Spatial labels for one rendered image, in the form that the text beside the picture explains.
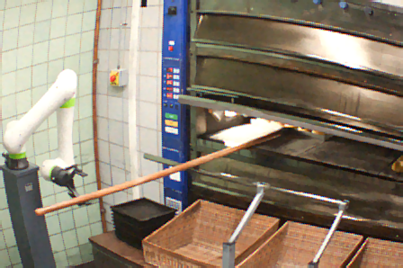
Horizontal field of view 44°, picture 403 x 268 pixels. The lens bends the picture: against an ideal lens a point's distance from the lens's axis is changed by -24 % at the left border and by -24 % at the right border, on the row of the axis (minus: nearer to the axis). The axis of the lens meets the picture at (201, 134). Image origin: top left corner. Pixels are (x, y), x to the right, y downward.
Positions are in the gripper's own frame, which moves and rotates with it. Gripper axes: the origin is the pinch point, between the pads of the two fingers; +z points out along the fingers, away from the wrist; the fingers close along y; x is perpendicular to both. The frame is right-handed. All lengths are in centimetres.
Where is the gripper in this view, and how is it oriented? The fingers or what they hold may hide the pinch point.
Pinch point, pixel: (85, 189)
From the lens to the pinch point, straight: 261.2
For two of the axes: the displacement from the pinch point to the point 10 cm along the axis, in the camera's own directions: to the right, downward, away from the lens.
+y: 0.0, 9.7, 2.6
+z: 7.5, 1.7, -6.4
